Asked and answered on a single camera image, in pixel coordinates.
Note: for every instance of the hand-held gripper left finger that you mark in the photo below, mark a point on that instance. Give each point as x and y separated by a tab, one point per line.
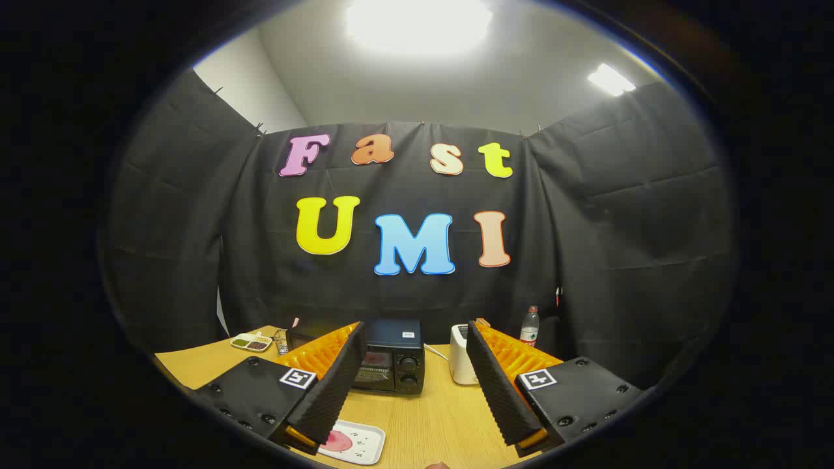
335	391

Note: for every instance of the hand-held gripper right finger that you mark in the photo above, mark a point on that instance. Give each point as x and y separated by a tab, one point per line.
498	391

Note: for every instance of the pink ham slice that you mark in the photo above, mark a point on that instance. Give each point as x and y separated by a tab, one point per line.
339	443

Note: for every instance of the white rectangular plate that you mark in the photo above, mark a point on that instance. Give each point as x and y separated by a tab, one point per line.
366	447

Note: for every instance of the black toaster oven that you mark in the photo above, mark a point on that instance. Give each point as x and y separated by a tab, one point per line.
397	339

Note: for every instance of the white toaster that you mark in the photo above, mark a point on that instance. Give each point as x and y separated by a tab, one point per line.
461	358

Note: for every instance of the clear water bottle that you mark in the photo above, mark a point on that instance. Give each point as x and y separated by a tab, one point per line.
529	332

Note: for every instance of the white divided bean dish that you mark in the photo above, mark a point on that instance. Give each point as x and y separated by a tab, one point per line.
251	343

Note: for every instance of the small ceiling light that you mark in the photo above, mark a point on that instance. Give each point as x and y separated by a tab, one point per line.
611	79

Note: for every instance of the large ceiling light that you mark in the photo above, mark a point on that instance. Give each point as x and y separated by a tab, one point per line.
417	26

